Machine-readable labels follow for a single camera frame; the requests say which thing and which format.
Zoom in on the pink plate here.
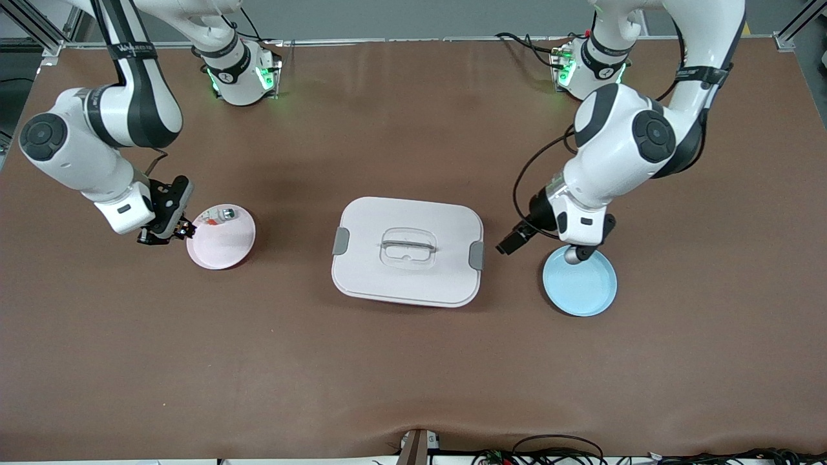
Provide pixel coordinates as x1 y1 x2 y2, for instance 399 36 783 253
186 204 256 271

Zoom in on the light blue plate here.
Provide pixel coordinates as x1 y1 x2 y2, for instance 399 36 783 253
543 244 618 317

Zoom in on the white lidded storage box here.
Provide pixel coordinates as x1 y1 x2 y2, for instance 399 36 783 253
331 196 485 308

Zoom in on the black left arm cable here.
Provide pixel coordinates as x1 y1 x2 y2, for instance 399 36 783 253
513 126 580 225

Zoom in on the black base cable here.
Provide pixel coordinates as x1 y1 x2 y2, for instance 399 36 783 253
239 6 266 43
496 32 569 68

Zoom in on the tangled cable bundle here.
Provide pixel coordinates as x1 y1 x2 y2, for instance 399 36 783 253
472 434 827 465

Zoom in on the brown wooden post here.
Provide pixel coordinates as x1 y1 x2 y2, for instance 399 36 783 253
395 428 441 465

